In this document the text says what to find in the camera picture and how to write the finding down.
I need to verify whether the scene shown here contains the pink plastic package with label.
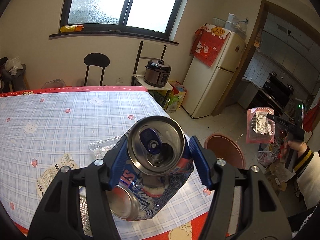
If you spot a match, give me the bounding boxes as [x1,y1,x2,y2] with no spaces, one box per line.
[246,107,275,144]

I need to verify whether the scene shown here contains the white printed label card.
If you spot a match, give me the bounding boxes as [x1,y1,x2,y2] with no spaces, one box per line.
[36,153,79,198]

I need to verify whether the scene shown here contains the clear plastic tray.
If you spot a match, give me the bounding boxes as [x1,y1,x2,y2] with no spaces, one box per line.
[88,136,121,160]

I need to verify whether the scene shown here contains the crushed blue soda can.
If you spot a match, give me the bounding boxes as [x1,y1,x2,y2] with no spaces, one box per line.
[106,115,194,221]

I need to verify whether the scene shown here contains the grey woven round mat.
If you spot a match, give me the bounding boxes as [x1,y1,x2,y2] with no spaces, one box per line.
[79,187,92,237]

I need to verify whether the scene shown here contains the black kitchen oven range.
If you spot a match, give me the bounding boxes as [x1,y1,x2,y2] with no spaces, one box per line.
[262,72,294,116]

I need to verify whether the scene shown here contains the brown plastic trash bin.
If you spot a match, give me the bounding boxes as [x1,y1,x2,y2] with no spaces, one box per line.
[204,133,246,169]

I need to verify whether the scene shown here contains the person right hand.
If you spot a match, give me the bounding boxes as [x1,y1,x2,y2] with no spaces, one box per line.
[280,137,308,159]

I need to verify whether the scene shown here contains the plastic bags on floor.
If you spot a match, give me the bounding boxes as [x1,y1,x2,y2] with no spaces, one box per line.
[257,144,280,167]

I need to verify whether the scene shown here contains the cardboard box on floor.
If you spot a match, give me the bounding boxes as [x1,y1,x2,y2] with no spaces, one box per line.
[264,160,287,196]

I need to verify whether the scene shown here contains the cream two-door refrigerator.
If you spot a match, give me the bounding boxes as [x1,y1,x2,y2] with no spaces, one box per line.
[182,31,246,119]

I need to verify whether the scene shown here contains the colourful shopping bags by fridge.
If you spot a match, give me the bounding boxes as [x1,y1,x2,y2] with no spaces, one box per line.
[165,81,187,113]

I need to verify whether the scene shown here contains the containers on top of fridge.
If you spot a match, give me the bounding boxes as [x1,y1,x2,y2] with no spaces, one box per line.
[212,14,249,34]

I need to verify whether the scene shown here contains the red cloth on refrigerator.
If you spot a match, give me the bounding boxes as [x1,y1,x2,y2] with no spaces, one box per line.
[190,23,231,67]

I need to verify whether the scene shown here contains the brown electric pressure cooker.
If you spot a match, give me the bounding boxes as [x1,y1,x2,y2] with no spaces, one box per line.
[144,59,171,87]

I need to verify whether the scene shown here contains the yellow snack bag on sill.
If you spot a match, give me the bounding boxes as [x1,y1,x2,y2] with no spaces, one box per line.
[59,24,84,33]

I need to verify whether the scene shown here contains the black framed window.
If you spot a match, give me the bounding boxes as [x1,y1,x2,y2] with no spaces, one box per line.
[59,0,183,43]

